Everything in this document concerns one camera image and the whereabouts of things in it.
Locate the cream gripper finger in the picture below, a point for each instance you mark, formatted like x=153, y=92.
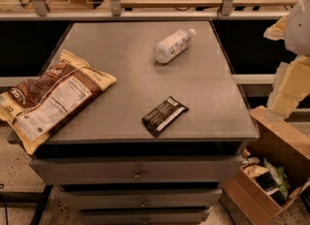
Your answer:
x=277, y=31
x=291, y=85

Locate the black rxbar chocolate wrapper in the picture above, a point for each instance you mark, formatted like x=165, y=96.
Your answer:
x=163, y=115

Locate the cardboard box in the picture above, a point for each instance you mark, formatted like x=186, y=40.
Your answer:
x=282, y=146

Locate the green snack bag in box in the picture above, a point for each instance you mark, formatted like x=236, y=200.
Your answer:
x=277, y=186

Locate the brown snack bag in box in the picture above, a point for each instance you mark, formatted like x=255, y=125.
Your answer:
x=254, y=171

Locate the grey metal drawer cabinet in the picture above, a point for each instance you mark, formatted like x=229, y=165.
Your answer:
x=109, y=167

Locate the brown and cream snack bag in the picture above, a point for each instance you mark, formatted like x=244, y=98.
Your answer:
x=36, y=109

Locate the grey metal rail with posts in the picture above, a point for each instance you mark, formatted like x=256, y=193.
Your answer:
x=113, y=10

